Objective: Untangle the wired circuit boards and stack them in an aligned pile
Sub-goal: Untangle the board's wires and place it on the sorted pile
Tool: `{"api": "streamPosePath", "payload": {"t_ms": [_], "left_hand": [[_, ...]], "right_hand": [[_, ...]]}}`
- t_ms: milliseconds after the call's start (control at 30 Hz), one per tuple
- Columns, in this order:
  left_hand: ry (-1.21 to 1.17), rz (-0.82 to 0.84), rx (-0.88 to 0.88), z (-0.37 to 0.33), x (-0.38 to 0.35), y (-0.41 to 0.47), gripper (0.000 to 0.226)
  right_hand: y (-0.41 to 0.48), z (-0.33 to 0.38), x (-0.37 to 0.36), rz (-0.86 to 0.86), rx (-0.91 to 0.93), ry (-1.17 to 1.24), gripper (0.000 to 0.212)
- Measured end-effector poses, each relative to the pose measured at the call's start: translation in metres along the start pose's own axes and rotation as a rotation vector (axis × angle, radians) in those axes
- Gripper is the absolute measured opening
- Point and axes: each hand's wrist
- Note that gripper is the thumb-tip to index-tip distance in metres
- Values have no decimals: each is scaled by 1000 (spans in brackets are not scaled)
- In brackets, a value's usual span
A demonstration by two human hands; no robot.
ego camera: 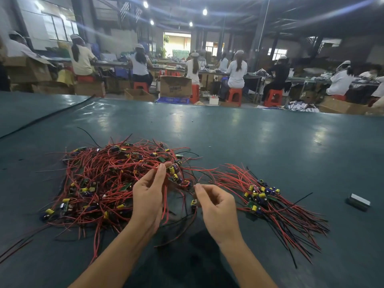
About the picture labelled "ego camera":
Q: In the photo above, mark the person's left hand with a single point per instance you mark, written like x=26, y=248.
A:
x=149, y=201

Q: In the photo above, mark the person's right hand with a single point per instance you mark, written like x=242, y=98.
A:
x=219, y=216

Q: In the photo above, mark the person's left forearm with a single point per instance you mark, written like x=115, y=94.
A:
x=111, y=261

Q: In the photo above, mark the person's right forearm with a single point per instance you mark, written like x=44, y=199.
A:
x=246, y=267

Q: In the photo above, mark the blue plastic crate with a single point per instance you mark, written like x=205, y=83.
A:
x=173, y=99

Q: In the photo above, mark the red plastic stool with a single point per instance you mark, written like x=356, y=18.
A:
x=234, y=96
x=339, y=97
x=140, y=86
x=195, y=93
x=85, y=78
x=274, y=97

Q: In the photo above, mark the dark green table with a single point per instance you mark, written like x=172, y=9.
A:
x=312, y=141

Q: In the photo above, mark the heap of black white items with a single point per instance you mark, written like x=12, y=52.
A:
x=303, y=105

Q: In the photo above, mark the small black grey block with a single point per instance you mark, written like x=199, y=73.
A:
x=359, y=201

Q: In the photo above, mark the yellow sack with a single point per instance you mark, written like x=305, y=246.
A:
x=65, y=77

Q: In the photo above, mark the large open cardboard box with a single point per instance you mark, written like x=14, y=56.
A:
x=27, y=70

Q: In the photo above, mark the grid window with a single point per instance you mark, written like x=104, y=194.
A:
x=59, y=27

